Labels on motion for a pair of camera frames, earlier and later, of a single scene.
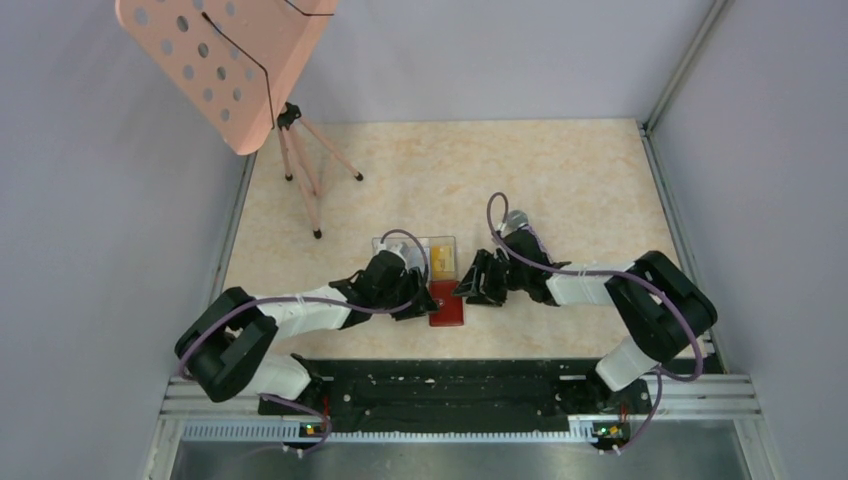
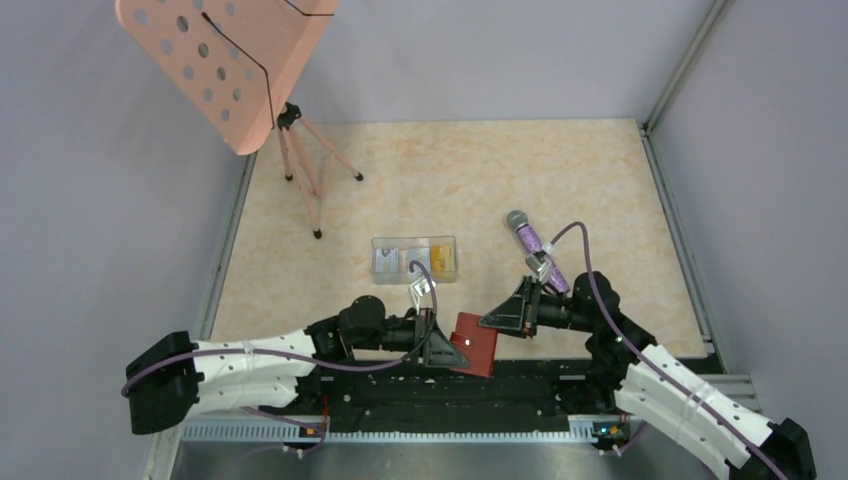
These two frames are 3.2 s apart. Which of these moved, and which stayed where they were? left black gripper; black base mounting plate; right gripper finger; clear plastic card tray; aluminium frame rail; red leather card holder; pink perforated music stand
Moved: right gripper finger; red leather card holder; left black gripper
Stayed: clear plastic card tray; aluminium frame rail; black base mounting plate; pink perforated music stand
